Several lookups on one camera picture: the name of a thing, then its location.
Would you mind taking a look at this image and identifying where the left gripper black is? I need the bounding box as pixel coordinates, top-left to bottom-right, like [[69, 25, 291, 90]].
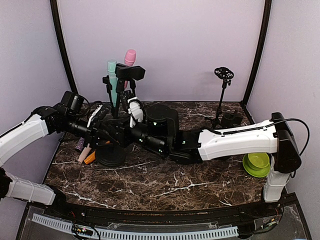
[[64, 113, 118, 149]]

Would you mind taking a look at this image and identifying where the cream white microphone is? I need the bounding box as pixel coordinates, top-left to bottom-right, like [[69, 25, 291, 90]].
[[77, 144, 92, 164]]

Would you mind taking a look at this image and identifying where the glitter microphone with silver grille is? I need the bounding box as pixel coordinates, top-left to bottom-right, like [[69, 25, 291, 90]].
[[75, 137, 85, 153]]

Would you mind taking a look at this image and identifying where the orange microphone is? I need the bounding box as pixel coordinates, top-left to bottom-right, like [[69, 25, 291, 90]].
[[84, 140, 111, 165]]

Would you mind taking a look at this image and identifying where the pink microphone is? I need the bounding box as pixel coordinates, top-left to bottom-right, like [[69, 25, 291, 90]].
[[123, 49, 138, 90]]

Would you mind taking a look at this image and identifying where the black tripod stand with shock mount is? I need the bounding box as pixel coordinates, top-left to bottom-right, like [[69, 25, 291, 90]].
[[205, 66, 234, 129]]

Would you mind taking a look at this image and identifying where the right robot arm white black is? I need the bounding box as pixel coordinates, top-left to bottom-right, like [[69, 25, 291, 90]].
[[107, 104, 302, 217]]

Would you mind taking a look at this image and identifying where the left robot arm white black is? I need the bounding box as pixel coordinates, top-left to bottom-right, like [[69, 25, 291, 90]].
[[0, 91, 108, 218]]

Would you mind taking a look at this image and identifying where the black stand under mint microphone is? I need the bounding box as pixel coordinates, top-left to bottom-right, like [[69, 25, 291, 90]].
[[102, 75, 118, 108]]

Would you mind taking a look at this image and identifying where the mint green microphone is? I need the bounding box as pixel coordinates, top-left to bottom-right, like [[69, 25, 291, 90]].
[[107, 59, 118, 107]]

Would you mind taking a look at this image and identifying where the green bowl on saucer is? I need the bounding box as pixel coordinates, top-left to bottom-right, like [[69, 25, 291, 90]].
[[242, 152, 271, 178]]

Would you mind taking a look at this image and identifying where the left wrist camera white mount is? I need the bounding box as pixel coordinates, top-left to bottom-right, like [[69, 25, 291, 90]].
[[86, 103, 111, 128]]

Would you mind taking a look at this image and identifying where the black front rail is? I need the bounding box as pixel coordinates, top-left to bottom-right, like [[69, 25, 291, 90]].
[[27, 193, 298, 226]]

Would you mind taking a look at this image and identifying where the white slotted cable duct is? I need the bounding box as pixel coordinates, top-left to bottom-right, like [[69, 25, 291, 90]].
[[31, 213, 239, 240]]

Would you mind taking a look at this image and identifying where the left black corner post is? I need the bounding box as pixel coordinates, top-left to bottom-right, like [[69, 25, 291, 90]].
[[49, 0, 79, 94]]

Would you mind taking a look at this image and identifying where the black corner post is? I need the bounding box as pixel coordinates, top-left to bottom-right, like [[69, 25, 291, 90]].
[[49, 0, 79, 94], [240, 0, 272, 108]]

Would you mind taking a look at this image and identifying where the right black corner post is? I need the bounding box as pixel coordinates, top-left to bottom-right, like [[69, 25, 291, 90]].
[[240, 0, 272, 108]]

